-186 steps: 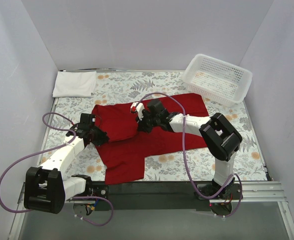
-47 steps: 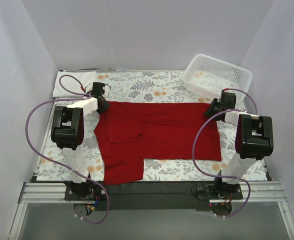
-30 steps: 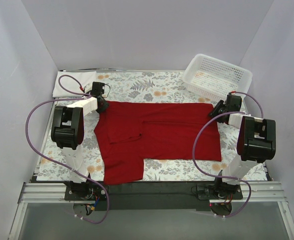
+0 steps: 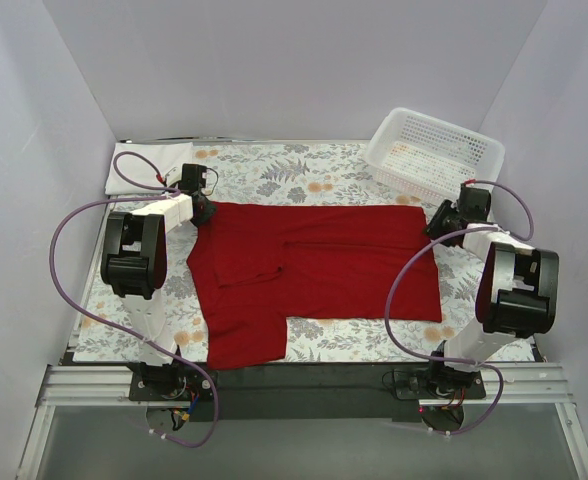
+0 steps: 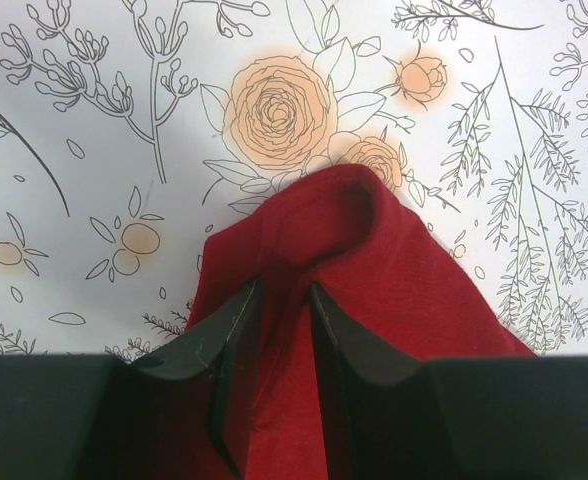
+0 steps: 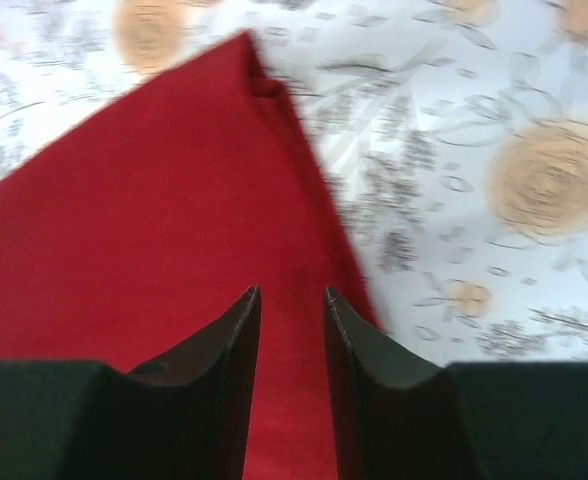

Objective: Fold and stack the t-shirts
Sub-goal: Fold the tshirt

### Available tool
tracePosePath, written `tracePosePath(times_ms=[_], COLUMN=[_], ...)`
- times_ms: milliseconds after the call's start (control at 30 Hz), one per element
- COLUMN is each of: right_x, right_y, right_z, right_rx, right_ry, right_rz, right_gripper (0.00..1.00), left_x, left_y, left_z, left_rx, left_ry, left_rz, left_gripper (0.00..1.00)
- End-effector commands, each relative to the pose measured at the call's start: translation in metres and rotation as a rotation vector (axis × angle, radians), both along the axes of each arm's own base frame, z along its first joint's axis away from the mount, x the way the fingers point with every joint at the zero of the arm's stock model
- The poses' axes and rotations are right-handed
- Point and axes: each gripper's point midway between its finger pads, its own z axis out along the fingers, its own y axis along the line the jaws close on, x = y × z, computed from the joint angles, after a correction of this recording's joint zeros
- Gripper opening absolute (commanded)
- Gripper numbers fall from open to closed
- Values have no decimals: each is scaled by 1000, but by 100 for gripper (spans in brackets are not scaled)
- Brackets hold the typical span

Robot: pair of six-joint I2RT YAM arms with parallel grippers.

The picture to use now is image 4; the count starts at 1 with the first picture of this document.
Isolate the red t-shirt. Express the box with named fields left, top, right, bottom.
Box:
left=187, top=203, right=442, bottom=370

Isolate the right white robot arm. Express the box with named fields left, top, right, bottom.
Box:
left=424, top=179, right=559, bottom=398

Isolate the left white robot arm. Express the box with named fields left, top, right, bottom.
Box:
left=100, top=164, right=218, bottom=400

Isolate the folded white t-shirt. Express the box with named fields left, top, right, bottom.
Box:
left=105, top=143, right=193, bottom=196

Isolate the white plastic basket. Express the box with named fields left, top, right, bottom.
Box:
left=364, top=108, right=505, bottom=204

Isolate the floral patterned table mat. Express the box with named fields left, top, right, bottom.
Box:
left=69, top=143, right=483, bottom=363

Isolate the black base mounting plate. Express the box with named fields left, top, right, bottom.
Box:
left=127, top=362, right=486, bottom=422

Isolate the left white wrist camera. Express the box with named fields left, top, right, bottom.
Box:
left=161, top=166, right=182, bottom=187

